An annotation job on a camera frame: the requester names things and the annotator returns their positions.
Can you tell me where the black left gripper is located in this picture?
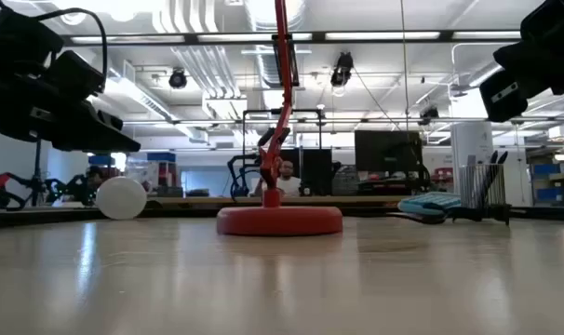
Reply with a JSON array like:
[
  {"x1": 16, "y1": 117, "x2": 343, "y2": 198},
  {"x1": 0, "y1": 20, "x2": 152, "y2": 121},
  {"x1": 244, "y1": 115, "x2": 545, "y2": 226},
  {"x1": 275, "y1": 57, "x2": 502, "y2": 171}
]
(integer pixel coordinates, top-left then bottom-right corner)
[{"x1": 0, "y1": 69, "x2": 141, "y2": 153}]

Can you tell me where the white globe lightbulb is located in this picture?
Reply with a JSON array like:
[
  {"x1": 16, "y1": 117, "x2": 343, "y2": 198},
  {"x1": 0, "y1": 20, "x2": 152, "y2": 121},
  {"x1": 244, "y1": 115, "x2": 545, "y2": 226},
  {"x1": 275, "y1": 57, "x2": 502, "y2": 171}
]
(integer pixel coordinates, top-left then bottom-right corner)
[{"x1": 95, "y1": 176, "x2": 148, "y2": 221}]

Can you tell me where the red desk lamp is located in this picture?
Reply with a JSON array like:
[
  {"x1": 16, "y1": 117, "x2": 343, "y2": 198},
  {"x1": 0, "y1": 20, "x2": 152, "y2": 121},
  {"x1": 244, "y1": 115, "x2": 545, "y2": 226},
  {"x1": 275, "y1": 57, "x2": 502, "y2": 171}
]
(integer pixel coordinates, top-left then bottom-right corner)
[{"x1": 216, "y1": 0, "x2": 343, "y2": 237}]

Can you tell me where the person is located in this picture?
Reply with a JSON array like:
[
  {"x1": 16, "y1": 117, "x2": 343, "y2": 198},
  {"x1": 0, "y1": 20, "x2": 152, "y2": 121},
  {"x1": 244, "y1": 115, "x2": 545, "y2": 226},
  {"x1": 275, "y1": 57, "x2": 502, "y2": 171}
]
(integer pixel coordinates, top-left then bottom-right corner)
[
  {"x1": 53, "y1": 165, "x2": 105, "y2": 207},
  {"x1": 253, "y1": 160, "x2": 302, "y2": 197}
]

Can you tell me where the black tripod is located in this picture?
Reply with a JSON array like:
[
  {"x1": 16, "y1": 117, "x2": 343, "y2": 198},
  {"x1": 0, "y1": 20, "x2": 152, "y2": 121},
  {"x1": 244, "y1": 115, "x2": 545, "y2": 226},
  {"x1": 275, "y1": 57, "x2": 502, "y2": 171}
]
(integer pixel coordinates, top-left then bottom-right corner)
[{"x1": 30, "y1": 137, "x2": 45, "y2": 206}]

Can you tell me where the black ceiling spotlight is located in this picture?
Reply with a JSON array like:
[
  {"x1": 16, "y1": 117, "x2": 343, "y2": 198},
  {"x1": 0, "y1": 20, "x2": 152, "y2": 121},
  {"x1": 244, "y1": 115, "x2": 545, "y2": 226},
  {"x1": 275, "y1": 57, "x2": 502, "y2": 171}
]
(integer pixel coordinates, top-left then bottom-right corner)
[
  {"x1": 168, "y1": 68, "x2": 189, "y2": 90},
  {"x1": 330, "y1": 51, "x2": 355, "y2": 87},
  {"x1": 419, "y1": 105, "x2": 440, "y2": 126}
]

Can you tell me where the black pen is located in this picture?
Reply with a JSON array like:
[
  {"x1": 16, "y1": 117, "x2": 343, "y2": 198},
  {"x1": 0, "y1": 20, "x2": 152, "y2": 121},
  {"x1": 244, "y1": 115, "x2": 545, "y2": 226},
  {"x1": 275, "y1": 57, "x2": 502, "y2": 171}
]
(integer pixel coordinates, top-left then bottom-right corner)
[
  {"x1": 489, "y1": 150, "x2": 509, "y2": 206},
  {"x1": 481, "y1": 149, "x2": 500, "y2": 206}
]

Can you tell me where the white round column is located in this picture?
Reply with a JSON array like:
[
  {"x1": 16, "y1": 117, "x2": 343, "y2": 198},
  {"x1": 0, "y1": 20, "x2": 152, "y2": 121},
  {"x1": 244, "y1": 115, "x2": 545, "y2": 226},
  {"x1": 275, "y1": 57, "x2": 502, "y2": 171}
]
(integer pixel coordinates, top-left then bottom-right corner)
[{"x1": 450, "y1": 87, "x2": 493, "y2": 196}]

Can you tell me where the blue storage bin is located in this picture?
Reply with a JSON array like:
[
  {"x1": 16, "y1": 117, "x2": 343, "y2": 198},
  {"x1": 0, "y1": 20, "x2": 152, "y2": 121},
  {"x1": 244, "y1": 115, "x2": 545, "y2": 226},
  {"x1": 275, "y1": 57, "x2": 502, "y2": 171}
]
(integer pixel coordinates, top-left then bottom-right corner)
[
  {"x1": 535, "y1": 186, "x2": 564, "y2": 204},
  {"x1": 531, "y1": 162, "x2": 562, "y2": 177}
]

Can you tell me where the long linear ceiling light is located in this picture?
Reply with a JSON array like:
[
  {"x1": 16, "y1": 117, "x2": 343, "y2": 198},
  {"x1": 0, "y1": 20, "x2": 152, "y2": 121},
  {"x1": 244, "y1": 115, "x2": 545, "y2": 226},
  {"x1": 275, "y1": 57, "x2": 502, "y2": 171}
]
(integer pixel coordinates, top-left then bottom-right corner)
[{"x1": 60, "y1": 30, "x2": 523, "y2": 47}]

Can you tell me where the large black monitor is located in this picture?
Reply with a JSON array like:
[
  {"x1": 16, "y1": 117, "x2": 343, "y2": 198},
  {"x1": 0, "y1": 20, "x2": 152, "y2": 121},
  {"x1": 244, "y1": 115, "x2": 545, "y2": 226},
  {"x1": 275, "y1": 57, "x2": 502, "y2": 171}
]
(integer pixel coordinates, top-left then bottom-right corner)
[{"x1": 355, "y1": 129, "x2": 423, "y2": 174}]

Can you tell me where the teal calculator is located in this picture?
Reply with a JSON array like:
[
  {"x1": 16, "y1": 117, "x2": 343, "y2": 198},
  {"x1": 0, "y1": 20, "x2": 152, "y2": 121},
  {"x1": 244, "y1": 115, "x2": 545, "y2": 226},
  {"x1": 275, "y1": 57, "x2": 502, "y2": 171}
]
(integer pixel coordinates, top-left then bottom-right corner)
[{"x1": 397, "y1": 192, "x2": 463, "y2": 218}]

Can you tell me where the thin linear ceiling light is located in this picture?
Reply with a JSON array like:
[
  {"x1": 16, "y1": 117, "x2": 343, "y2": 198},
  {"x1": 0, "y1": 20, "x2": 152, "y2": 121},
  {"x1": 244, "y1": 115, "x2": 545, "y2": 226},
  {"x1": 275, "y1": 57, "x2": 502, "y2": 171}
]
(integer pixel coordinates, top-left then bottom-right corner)
[{"x1": 121, "y1": 116, "x2": 564, "y2": 126}]

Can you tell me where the black monitor pair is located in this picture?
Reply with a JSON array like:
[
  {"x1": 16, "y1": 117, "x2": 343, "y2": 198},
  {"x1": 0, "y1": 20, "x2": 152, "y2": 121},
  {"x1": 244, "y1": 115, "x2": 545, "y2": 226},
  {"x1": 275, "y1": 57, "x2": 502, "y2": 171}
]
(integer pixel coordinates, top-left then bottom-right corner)
[{"x1": 281, "y1": 147, "x2": 333, "y2": 196}]

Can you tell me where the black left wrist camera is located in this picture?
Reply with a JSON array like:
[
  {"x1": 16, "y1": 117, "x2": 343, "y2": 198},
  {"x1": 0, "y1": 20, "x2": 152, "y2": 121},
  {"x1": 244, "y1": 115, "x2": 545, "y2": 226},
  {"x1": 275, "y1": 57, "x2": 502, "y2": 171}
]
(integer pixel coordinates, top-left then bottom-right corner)
[{"x1": 44, "y1": 49, "x2": 107, "y2": 100}]

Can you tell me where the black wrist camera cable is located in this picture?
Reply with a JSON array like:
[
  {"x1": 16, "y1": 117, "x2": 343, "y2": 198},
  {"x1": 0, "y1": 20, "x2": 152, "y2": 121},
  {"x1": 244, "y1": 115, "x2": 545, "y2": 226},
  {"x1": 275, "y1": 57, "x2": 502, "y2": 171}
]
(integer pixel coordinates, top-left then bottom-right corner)
[{"x1": 0, "y1": 0, "x2": 109, "y2": 71}]

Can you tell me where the black aluminium rig frame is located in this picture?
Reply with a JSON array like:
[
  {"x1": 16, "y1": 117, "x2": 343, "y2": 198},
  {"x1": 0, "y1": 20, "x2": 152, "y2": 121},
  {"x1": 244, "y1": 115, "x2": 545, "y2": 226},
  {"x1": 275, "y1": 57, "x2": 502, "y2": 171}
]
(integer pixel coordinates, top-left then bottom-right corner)
[{"x1": 0, "y1": 206, "x2": 564, "y2": 229}]

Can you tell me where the thin hanging cable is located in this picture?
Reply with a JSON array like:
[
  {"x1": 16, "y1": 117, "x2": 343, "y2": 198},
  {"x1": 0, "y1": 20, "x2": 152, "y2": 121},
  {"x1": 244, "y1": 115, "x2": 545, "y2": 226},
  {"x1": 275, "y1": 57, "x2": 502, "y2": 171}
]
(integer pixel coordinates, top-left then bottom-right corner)
[{"x1": 399, "y1": 0, "x2": 410, "y2": 134}]

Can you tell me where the black tubular stand frame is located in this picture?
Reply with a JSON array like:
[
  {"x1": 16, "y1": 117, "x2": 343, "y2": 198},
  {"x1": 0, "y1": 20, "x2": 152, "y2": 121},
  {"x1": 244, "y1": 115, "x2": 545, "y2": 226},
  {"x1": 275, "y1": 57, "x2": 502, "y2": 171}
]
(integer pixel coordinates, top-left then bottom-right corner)
[{"x1": 242, "y1": 109, "x2": 323, "y2": 196}]

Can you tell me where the ribbed silver ceiling duct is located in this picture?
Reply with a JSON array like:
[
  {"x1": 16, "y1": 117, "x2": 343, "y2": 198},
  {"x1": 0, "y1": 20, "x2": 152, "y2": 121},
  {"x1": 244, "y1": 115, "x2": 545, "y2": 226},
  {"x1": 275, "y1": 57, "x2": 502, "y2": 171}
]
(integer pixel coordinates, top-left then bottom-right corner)
[{"x1": 244, "y1": 0, "x2": 306, "y2": 89}]

